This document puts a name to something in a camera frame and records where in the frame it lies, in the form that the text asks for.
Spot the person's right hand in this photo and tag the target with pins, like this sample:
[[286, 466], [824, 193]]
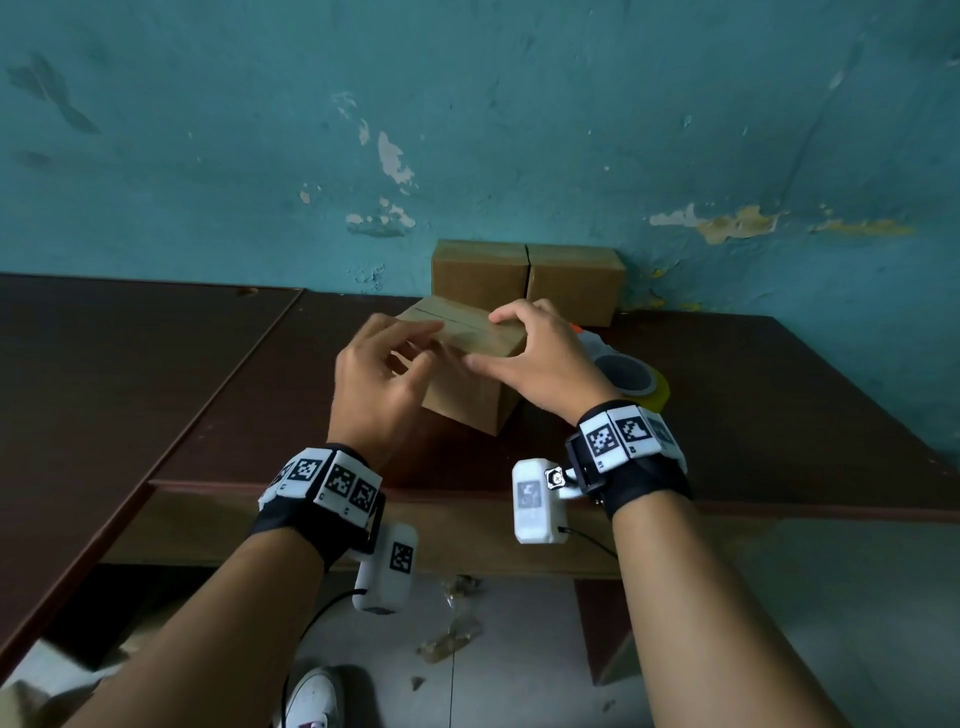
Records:
[[555, 367]]

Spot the person's left hand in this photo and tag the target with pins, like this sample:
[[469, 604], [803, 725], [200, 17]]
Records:
[[375, 397]]

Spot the orange tape dispenser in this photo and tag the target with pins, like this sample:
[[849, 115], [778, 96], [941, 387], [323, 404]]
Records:
[[626, 371]]

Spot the small brown cardboard box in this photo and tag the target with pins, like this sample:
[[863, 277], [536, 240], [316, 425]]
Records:
[[577, 285]]

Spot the cardboard box with dark edge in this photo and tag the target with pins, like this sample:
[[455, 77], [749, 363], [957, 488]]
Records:
[[472, 405]]

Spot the yellowish clear tape roll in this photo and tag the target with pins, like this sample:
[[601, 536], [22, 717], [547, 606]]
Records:
[[662, 394]]

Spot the large brown cardboard box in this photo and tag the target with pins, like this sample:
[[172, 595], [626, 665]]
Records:
[[476, 274]]

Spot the person's right forearm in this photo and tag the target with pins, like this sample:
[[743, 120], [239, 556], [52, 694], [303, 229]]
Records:
[[712, 637]]

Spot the dark brown wooden table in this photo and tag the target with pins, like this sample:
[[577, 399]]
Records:
[[787, 435]]

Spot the crumpled clear plastic scrap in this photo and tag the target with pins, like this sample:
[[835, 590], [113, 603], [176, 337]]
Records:
[[450, 637]]

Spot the dark brown wooden desk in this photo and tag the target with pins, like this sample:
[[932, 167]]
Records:
[[97, 390]]

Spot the white left shoe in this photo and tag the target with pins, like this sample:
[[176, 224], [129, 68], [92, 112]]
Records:
[[315, 697]]

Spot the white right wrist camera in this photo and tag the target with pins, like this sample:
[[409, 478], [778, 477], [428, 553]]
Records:
[[536, 521]]

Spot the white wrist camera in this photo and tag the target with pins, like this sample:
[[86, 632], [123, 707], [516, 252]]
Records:
[[386, 581], [536, 521]]

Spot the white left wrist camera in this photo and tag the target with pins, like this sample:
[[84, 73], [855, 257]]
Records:
[[386, 581]]

